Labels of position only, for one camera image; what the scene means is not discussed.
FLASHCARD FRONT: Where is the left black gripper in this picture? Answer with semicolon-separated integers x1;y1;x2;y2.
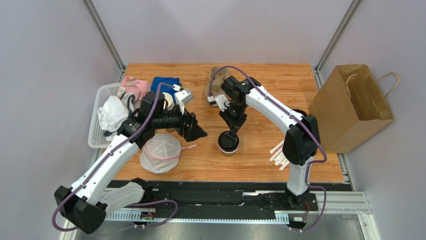
152;100;207;142

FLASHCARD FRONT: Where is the black cup lid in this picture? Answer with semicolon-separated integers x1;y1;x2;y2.
218;131;240;151

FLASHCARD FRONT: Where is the paper coffee cup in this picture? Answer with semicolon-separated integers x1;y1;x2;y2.
220;148;237;158

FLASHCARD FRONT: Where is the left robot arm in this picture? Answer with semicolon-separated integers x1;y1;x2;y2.
51;88;208;235

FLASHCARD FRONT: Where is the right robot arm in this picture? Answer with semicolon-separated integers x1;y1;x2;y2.
215;76;320;208

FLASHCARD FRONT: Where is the cardboard cup carrier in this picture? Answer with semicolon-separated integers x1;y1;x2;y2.
205;66;230;100

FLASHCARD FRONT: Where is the white mesh food cover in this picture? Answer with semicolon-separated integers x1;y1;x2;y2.
139;133;197;174

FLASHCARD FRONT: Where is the stack of paper cups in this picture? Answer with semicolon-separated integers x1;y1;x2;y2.
162;92;176;111

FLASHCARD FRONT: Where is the bundle of white straws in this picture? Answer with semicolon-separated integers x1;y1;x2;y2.
269;140;290;171

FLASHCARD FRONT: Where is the blue folded cloth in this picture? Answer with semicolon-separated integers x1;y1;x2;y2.
150;76;182;101

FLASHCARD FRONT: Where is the stack of black lids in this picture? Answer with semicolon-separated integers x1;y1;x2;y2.
293;109;308;118

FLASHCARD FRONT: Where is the pink cloth bag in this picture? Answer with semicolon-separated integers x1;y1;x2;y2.
116;75;151;113

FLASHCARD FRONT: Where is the white crumpled cloth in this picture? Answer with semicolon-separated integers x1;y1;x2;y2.
97;93;135;141

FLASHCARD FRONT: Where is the white plastic basket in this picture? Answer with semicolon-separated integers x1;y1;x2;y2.
88;82;121;149

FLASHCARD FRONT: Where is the brown paper bag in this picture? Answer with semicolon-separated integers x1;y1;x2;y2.
309;64;394;154

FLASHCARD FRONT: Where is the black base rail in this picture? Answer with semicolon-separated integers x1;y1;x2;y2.
106;181;319;221

